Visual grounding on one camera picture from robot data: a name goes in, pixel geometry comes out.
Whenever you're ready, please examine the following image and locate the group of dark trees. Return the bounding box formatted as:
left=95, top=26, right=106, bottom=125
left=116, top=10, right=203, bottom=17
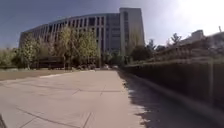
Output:
left=127, top=32, right=183, bottom=63

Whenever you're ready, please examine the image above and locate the large grey curved building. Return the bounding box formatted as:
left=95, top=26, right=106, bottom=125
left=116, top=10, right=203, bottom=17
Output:
left=18, top=7, right=146, bottom=68

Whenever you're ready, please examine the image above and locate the row of green trees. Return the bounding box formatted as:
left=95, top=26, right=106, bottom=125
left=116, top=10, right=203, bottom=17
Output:
left=0, top=26, right=102, bottom=70

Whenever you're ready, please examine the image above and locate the pale concrete slab pavement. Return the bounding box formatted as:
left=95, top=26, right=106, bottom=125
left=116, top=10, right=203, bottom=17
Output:
left=0, top=69, right=224, bottom=128

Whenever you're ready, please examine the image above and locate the long trimmed dark hedge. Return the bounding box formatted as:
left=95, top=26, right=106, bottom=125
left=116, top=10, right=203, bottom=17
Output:
left=119, top=59, right=224, bottom=111

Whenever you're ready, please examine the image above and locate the pale building with railing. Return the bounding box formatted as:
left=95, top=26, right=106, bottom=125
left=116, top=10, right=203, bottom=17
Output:
left=155, top=29, right=224, bottom=63

